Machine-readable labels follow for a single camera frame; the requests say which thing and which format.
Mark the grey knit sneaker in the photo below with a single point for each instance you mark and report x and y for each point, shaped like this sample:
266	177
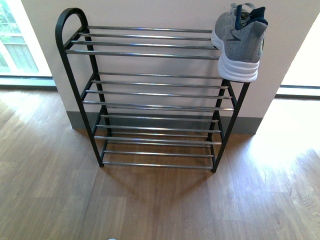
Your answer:
239	35

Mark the black metal shoe rack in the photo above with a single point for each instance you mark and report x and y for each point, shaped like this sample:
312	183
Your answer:
137	95

